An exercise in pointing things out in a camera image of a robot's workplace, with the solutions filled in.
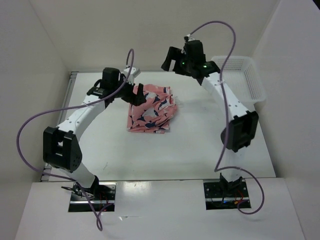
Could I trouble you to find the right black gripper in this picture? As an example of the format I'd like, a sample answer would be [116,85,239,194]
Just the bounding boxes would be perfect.
[161,46,194,77]

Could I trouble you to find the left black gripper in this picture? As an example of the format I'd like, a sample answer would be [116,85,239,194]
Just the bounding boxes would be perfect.
[112,75,146,107]

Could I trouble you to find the pink shark print shorts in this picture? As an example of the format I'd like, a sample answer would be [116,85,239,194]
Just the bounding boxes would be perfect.
[127,84,178,134]

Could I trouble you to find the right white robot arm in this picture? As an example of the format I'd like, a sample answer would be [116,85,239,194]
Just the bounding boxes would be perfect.
[161,39,259,197]

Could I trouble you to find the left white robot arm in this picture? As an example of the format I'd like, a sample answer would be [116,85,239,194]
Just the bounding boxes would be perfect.
[43,66,146,200]

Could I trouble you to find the white plastic basket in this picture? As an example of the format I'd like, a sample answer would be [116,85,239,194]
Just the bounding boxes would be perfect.
[222,56,266,104]

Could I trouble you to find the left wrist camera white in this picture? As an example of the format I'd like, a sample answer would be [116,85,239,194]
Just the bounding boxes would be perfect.
[123,66,141,86]

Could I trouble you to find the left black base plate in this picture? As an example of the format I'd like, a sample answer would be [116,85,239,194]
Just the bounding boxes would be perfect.
[61,183,116,213]

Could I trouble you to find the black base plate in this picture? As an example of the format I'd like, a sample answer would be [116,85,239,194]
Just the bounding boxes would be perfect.
[61,183,116,213]
[203,180,251,210]

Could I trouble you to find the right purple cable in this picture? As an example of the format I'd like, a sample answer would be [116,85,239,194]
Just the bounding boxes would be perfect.
[187,20,265,215]

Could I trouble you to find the purple cable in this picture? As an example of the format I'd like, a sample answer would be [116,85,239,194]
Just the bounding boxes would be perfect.
[187,20,265,215]
[16,48,136,232]

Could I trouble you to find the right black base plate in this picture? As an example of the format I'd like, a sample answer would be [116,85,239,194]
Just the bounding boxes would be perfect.
[203,180,251,210]

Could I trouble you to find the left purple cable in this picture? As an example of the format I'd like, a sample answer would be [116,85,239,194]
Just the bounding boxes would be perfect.
[16,48,136,232]

